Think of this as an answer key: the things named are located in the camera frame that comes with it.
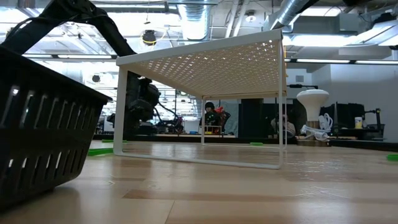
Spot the ribbed silver ventilation duct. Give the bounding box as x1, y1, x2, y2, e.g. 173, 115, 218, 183
264, 0, 315, 30
177, 0, 215, 41

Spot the white perforated metal shelf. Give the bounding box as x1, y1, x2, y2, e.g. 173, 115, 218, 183
113, 29, 289, 170

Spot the hanging black cord reel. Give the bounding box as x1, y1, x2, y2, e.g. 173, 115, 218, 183
142, 29, 158, 47

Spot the white lamp cord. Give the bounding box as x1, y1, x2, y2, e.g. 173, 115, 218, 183
300, 113, 333, 142

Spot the black slotted plastic basket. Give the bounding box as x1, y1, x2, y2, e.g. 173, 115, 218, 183
0, 45, 113, 212

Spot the round wooden lamp base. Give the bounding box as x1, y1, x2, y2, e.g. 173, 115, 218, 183
297, 120, 330, 147

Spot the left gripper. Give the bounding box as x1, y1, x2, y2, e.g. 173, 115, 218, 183
124, 76, 161, 138

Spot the person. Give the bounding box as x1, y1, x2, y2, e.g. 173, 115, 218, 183
198, 101, 218, 135
270, 113, 296, 139

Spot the black background equipment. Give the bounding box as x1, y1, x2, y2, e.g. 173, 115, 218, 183
320, 102, 386, 141

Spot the ceiling light strip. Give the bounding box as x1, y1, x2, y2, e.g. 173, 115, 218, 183
23, 54, 116, 60
295, 58, 398, 65

